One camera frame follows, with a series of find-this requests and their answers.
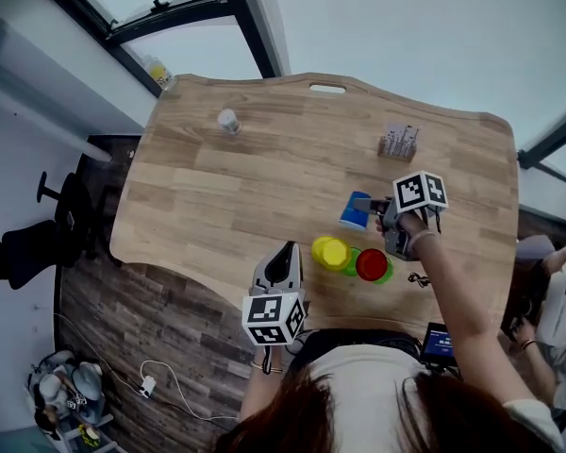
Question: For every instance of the wooden card holder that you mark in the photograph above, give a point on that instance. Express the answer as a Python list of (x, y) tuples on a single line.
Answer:
[(396, 156)]

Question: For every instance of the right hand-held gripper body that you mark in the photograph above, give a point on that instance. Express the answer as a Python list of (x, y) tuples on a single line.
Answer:
[(420, 191)]

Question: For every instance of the thin gold bangle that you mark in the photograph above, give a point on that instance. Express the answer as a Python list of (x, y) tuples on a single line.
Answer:
[(266, 368)]

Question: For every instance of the white charger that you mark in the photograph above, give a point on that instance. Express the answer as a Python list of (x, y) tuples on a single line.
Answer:
[(147, 386)]

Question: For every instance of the red paper cup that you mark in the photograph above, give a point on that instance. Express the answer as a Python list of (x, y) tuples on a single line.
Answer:
[(371, 264)]

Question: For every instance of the blue paper cup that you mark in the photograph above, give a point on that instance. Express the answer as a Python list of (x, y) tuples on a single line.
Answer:
[(351, 217)]

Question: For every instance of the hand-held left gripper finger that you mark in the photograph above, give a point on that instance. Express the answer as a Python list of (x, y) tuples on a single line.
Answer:
[(273, 264), (298, 272)]

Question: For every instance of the brown bag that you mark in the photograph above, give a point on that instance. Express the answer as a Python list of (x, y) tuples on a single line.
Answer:
[(523, 295)]

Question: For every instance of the person's right forearm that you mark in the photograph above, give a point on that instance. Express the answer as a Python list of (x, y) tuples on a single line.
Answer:
[(467, 323)]

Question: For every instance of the person's black trousers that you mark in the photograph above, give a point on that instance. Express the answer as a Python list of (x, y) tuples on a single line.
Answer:
[(344, 340)]

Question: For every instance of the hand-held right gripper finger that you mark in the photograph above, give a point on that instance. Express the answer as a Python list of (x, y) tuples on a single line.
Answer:
[(370, 204)]

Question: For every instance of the white chair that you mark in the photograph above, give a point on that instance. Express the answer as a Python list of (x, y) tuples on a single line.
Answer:
[(89, 437)]

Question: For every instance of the person's left hand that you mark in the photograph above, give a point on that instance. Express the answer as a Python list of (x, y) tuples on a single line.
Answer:
[(411, 222)]

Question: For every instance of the grey pen holder block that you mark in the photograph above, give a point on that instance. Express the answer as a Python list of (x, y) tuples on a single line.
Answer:
[(401, 139)]

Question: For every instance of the yellow paper cup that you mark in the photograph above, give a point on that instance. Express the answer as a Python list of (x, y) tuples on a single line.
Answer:
[(336, 254), (318, 250)]

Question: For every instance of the person's left forearm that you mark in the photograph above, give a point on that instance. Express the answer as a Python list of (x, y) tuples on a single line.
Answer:
[(261, 390)]

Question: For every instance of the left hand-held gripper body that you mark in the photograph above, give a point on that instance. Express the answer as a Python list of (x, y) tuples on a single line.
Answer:
[(273, 316)]

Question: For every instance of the small white jar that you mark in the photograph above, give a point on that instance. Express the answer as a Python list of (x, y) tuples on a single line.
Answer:
[(228, 121)]

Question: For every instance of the green paper cup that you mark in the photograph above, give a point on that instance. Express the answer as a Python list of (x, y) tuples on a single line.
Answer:
[(387, 274), (352, 264)]

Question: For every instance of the pale wrist band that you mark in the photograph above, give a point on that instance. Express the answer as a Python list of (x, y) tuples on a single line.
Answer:
[(424, 239)]

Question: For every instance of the clear bottle yellow label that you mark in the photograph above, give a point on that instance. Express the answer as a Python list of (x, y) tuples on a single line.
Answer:
[(160, 73)]

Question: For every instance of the black office chair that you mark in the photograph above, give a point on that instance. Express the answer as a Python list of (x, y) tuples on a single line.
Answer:
[(38, 248)]

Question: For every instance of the black device blue screen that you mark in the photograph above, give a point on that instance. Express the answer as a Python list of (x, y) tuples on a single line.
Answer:
[(437, 345)]

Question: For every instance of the white wall pipe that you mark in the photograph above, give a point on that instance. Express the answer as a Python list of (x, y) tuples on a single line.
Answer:
[(42, 116)]

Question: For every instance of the person's white shirt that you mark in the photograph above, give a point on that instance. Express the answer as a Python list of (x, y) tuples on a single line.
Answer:
[(368, 394)]

